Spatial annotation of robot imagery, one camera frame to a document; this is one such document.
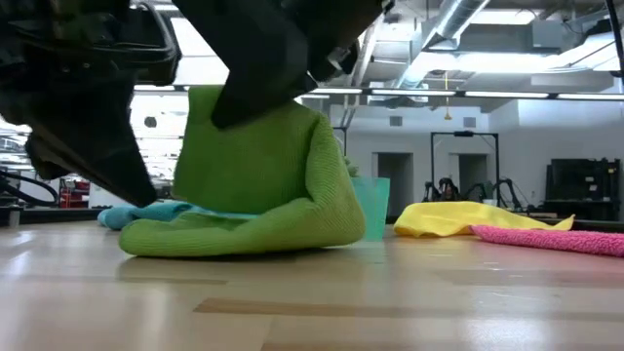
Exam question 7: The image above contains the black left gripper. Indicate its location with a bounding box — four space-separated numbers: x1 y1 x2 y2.
0 0 182 210

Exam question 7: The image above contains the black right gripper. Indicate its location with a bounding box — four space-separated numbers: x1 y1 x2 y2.
172 0 392 132

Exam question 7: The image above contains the blue microfiber towel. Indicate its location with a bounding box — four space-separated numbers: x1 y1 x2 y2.
97 200 259 232

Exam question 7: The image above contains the green microfiber towel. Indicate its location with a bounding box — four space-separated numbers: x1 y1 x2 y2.
118 85 368 259

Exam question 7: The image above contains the yellow microfiber towel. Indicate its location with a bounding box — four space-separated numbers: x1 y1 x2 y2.
393 200 577 240

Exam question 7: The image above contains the pink microfiber towel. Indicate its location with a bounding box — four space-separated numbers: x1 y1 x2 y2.
470 224 624 259

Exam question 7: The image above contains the red tool cart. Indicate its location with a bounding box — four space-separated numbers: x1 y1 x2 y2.
58 178 92 210

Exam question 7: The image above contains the teal translucent plastic bin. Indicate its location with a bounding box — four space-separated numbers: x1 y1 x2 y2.
351 175 392 243

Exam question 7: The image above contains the black beam with light strips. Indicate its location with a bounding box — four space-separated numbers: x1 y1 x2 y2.
131 84 624 101

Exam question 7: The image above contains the black storage cabinet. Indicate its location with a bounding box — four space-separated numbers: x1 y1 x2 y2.
544 157 623 221

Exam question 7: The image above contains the black curved hose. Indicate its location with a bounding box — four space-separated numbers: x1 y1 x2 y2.
0 167 60 208

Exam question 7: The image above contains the black background rig frame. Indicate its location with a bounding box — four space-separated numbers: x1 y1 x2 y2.
332 126 349 158
429 130 500 207

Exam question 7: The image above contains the yellow hanging cord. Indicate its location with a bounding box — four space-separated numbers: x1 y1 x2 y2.
442 71 452 122

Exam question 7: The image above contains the silver ventilation duct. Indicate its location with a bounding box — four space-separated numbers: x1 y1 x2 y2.
393 0 491 92

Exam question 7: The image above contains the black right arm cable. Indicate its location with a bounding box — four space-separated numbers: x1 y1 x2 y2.
604 0 624 80

